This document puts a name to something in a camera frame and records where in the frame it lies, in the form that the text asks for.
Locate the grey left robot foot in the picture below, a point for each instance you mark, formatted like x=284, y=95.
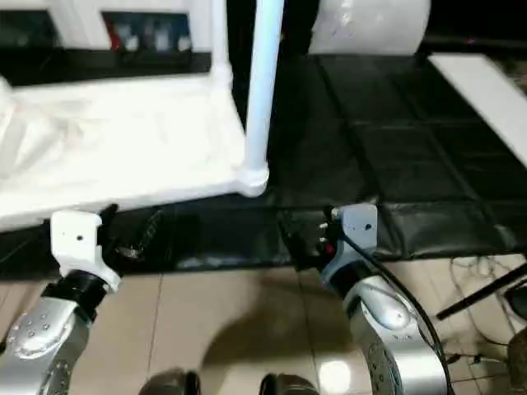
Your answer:
x=169, y=382

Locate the white plastic table leg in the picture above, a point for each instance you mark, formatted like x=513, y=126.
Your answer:
x=263, y=82
x=220, y=33

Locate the black box with gold label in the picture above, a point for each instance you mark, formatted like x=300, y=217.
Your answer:
x=296, y=20

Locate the black metal stand bar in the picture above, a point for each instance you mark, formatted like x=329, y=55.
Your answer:
x=481, y=294

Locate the black work mat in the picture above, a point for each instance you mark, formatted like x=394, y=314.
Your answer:
x=391, y=144

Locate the white plastic table top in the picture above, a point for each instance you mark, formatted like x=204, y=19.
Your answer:
x=123, y=144

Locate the black monitor with red logo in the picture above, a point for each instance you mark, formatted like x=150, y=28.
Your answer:
x=494, y=39

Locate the flat white board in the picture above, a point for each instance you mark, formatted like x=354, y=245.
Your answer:
x=481, y=90

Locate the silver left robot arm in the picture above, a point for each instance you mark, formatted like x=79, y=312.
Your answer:
x=45, y=337

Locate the white glass door cabinet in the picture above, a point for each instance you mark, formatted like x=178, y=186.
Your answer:
x=82, y=20

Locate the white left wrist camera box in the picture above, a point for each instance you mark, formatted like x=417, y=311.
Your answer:
x=76, y=238

